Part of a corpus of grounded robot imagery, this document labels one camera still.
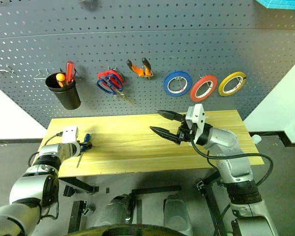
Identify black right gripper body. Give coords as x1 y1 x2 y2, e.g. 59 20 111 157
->
177 119 197 145

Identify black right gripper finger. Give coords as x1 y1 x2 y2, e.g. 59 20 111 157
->
149 126 181 145
156 110 186 121

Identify blue handled screwdriver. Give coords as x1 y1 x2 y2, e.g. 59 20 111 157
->
76 133 91 169

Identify red tape roll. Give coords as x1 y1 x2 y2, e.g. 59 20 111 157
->
190 74 218 102

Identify orange black pliers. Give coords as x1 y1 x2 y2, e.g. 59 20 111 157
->
126 58 154 80

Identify blue handled scissors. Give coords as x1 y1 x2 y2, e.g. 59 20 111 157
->
96 73 136 106

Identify grey metal pegboard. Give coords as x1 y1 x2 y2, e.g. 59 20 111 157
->
0 0 295 128

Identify blue tape roll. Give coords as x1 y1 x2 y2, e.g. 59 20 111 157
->
163 70 193 98

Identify black plastic cup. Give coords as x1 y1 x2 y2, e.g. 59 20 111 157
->
44 72 81 110

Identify yellow tape roll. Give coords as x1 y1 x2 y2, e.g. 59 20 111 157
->
218 71 247 96

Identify teal foam block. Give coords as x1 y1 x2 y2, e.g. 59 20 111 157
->
254 0 295 10

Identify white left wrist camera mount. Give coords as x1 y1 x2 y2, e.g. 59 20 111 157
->
62 125 79 144

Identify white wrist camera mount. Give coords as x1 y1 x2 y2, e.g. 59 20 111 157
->
62 125 79 144
185 103 207 139

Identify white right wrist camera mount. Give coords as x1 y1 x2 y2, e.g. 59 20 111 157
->
185 103 207 139

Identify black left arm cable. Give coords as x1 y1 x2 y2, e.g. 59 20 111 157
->
28 132 63 168

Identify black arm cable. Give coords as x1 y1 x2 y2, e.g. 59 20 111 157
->
28 132 63 168
190 139 274 187

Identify black metal table frame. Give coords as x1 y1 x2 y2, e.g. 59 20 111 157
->
59 172 236 236

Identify orange handled screwdriver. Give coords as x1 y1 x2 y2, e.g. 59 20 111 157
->
56 73 66 88

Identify red handled screwdriver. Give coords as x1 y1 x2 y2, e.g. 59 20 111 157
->
64 61 77 86

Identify red handled scissors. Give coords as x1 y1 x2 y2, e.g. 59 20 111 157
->
97 69 136 106

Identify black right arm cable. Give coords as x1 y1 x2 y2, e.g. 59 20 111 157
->
190 139 274 187

